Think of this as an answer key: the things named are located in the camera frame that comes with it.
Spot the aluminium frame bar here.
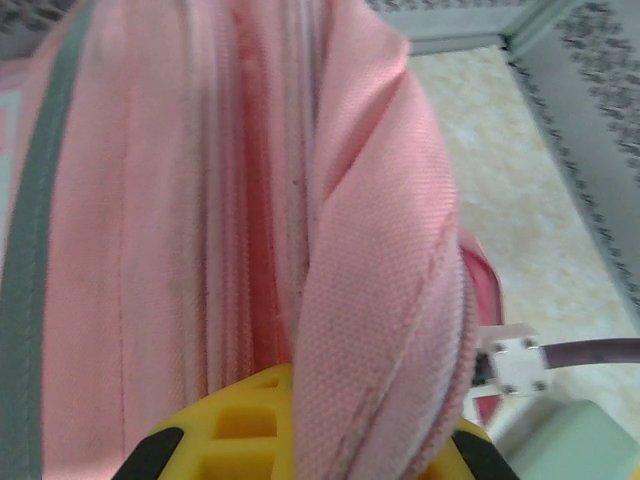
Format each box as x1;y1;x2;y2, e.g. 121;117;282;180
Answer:
407;29;506;57

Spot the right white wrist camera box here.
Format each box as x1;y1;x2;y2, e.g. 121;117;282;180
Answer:
472;323;554;401

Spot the pale green glasses case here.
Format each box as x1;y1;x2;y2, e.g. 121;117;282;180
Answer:
492;398;640;480

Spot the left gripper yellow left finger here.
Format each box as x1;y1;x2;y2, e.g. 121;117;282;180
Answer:
118;363;299;480

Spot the pink backpack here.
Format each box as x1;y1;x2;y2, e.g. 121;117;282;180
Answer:
0;0;506;480

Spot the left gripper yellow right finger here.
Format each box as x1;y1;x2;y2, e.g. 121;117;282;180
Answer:
432;417;522;480

